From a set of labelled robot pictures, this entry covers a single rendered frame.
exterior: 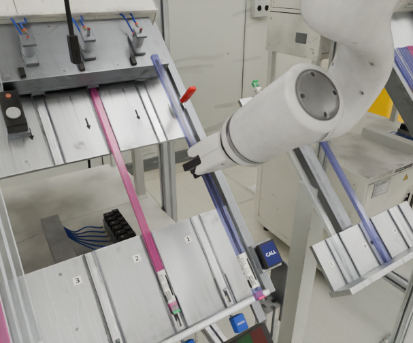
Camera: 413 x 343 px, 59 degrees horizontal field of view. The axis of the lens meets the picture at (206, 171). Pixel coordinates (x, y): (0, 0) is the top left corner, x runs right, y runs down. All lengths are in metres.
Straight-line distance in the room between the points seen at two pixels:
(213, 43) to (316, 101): 2.44
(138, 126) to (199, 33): 1.99
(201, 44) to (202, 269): 2.21
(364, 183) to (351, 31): 1.19
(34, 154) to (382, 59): 0.61
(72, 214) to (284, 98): 0.96
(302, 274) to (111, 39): 0.80
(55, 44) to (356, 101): 0.59
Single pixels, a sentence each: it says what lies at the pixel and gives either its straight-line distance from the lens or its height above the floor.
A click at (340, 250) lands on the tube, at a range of 0.85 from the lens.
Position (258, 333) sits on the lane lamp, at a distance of 0.80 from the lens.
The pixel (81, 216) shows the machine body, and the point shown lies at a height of 0.62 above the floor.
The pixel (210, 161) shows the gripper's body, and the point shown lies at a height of 1.04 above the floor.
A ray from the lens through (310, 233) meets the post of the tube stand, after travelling 1.04.
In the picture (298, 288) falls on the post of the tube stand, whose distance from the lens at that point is 1.17.
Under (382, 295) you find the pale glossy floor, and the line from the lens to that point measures 1.96.
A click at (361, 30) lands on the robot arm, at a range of 0.39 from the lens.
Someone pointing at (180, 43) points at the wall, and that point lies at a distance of 2.70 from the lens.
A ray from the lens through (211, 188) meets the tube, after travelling 0.66.
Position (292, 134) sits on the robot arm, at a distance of 0.43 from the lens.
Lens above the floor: 1.28
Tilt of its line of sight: 27 degrees down
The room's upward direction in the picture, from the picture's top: straight up
